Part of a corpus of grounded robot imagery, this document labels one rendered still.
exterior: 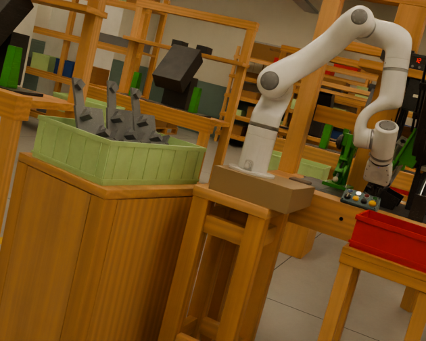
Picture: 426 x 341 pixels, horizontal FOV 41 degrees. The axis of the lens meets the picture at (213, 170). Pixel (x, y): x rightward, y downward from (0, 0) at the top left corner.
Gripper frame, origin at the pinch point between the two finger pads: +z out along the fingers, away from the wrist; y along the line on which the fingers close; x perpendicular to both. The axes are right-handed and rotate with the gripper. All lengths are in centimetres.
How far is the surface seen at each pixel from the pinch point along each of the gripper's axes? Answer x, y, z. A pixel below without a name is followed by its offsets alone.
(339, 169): 34.1, -24.3, 24.2
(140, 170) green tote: -44, -82, -13
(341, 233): -10.8, -8.1, 19.2
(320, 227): -11.0, -17.1, 19.5
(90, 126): -37, -110, -22
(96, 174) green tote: -61, -89, -22
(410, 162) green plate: 29.0, 7.8, 4.8
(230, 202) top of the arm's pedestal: -39, -45, -7
